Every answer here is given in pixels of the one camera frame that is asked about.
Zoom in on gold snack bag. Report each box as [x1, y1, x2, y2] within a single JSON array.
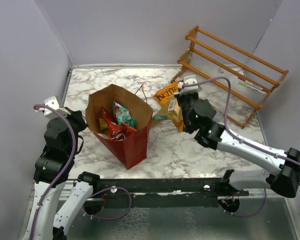
[[151, 98, 184, 132]]

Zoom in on orange Kettle chips bag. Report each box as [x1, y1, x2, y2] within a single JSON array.
[[154, 81, 178, 107]]

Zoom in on brown red paper bag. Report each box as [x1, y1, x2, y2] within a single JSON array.
[[85, 84, 153, 169]]

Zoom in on teal Fox's candy bag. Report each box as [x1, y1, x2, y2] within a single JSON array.
[[112, 101, 136, 128]]

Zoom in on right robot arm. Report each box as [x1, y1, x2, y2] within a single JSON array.
[[174, 92, 300, 198]]

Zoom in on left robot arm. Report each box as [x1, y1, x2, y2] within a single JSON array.
[[23, 108, 101, 240]]

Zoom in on wooden orange shelf rack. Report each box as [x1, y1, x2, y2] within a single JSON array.
[[171, 25, 289, 128]]

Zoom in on markers on shelf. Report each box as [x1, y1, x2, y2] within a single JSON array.
[[238, 77, 266, 95]]

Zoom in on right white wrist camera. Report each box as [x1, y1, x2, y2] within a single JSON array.
[[178, 74, 199, 96]]

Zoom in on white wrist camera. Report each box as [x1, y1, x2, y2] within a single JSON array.
[[34, 96, 71, 120], [178, 74, 199, 96]]

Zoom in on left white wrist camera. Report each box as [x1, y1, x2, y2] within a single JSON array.
[[34, 96, 71, 120]]

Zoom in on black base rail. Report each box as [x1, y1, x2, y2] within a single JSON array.
[[84, 178, 249, 209]]

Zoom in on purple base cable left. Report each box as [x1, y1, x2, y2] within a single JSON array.
[[81, 186, 133, 221]]

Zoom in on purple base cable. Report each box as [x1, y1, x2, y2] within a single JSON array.
[[222, 187, 268, 218], [81, 186, 133, 221]]

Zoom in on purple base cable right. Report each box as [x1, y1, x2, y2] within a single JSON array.
[[222, 187, 268, 218]]

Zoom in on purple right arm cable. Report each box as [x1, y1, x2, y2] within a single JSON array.
[[183, 76, 300, 173]]

